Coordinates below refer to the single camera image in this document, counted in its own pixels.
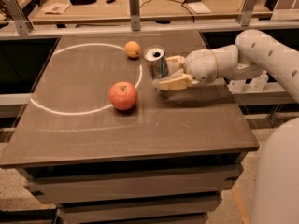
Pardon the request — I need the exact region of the clear sanitizer bottle left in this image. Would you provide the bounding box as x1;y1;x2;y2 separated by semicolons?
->
228;80;246;93

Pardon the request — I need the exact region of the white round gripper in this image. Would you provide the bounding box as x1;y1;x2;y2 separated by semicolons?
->
155;49;219;91

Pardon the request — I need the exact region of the white paper note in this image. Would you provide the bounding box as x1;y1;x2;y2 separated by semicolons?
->
188;2;211;14

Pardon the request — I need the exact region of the orange fruit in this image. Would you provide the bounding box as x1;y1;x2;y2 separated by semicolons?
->
124;41;141;59

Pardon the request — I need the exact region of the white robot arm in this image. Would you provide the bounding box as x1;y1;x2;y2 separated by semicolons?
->
153;30;299;224

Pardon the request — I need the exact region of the small black remote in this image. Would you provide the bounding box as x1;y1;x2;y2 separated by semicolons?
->
106;0;116;4

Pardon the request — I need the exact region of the grey metal bracket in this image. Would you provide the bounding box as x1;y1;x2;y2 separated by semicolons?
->
236;0;257;26
1;0;34;35
129;0;140;31

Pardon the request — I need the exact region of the black cloth bundle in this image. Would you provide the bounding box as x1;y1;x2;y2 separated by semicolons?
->
70;0;97;6

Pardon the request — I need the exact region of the grey metal bracket left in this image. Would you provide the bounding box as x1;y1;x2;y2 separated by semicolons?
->
1;0;34;35

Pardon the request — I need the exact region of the grey metal bracket middle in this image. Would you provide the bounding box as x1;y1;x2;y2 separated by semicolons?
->
129;0;140;31

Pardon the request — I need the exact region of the blue silver redbull can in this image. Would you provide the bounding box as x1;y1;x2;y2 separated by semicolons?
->
143;45;168;79

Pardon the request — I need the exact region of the red apple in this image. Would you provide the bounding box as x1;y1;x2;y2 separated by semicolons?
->
108;81;137;111

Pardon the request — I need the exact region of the clear sanitizer bottle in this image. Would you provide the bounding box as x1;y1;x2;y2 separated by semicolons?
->
250;71;269;91
228;80;246;93

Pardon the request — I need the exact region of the grey metal bracket right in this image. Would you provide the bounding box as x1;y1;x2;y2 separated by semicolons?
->
236;0;257;26

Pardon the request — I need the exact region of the paper sheet left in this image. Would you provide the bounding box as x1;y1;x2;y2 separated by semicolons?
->
42;3;70;15

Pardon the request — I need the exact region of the grey drawer cabinet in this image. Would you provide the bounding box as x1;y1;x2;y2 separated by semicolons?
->
20;153;243;224

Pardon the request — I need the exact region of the clear sanitizer bottle right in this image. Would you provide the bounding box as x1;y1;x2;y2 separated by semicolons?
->
250;71;269;91

